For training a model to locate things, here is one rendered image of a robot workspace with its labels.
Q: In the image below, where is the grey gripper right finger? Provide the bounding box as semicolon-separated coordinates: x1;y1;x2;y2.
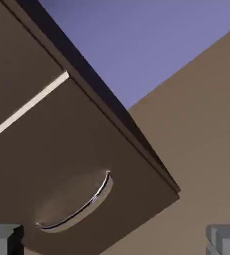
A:
205;224;230;255

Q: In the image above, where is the brown drawer front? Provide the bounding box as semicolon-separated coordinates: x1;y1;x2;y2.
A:
0;0;68;133
0;78;180;255

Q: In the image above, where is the brown wooden cabinet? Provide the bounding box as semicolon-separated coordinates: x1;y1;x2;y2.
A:
0;0;182;255

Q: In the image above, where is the curved silver drawer handle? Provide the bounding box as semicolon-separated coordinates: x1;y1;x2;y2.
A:
35;169;114;234

